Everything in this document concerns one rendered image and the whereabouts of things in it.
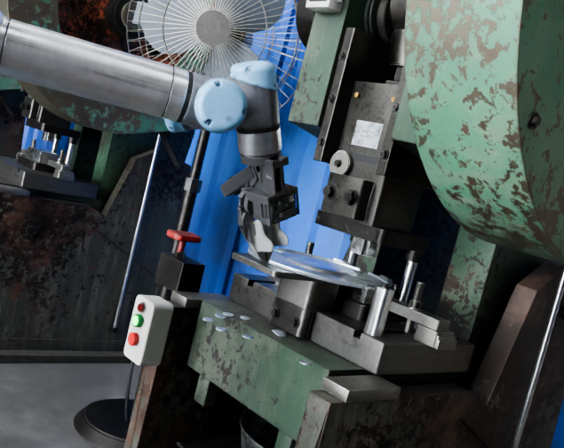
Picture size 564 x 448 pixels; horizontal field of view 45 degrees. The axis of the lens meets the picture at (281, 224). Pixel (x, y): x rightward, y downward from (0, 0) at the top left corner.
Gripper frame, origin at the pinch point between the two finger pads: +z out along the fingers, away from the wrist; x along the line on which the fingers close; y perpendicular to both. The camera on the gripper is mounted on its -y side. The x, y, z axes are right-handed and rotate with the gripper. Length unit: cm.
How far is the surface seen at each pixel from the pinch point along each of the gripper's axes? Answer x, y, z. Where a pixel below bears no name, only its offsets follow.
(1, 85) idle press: 66, -304, 8
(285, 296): 5.2, -0.6, 11.3
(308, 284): 6.8, 4.7, 7.6
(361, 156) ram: 26.7, 1.2, -12.5
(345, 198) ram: 19.0, 3.9, -6.2
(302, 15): 39, -27, -38
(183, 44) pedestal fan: 44, -84, -28
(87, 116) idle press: 32, -130, -3
